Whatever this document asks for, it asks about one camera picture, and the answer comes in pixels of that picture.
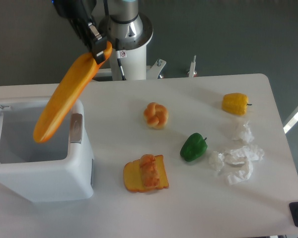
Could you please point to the toast slice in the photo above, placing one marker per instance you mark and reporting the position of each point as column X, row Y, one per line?
column 132, row 177

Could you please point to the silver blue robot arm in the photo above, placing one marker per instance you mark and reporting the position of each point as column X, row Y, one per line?
column 123, row 11

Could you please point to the green bell pepper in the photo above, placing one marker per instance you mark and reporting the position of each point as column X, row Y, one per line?
column 194, row 147

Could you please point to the yellow bell pepper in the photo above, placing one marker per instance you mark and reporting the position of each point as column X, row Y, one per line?
column 235, row 103

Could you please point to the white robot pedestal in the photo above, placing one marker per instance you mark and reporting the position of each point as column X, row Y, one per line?
column 128, row 60

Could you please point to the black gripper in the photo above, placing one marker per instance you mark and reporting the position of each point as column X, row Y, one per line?
column 79, row 15

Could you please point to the large crumpled white paper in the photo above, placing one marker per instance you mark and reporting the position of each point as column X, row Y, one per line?
column 241, row 159

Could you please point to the white trash can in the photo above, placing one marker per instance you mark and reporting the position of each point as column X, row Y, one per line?
column 60, row 169

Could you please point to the upper crumpled white paper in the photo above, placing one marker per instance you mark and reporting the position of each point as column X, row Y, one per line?
column 243, row 133

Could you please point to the long orange bread loaf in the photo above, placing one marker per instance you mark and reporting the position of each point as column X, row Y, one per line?
column 80, row 73

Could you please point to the croissant pastry on toast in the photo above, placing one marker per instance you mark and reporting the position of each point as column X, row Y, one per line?
column 148, row 170

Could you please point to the white levelling foot post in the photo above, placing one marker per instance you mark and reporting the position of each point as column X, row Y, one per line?
column 192, row 70

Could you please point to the white levelling foot bracket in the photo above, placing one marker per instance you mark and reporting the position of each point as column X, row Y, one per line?
column 154, row 71

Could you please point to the knotted bread roll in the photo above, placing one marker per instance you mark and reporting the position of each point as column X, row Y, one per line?
column 156, row 115

